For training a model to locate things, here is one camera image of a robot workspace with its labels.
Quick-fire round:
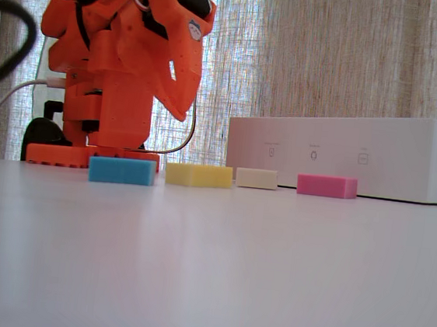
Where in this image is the black table clamp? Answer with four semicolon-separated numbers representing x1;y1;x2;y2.
20;98;78;167

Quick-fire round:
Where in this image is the pink foam cuboid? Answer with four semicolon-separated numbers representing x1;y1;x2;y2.
295;171;359;200

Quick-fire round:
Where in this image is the orange gripper with sticker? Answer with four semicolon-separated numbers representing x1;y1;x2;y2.
135;0;218;124

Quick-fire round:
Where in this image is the thick black cable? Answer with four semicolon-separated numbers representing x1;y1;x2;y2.
0;0;41;105

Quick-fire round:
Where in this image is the white usb cable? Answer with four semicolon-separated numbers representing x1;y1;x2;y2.
0;73;68;163

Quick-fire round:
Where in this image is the cream foam cuboid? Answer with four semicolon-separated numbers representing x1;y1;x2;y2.
234;166;280;192

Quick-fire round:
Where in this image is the blue foam cuboid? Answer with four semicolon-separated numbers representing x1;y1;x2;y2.
87;153;158;189

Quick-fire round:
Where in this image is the white cardboard bin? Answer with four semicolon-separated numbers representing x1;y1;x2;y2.
223;97;437;206

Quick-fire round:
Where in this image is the yellow foam cuboid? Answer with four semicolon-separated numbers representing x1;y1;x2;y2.
164;161;234;191

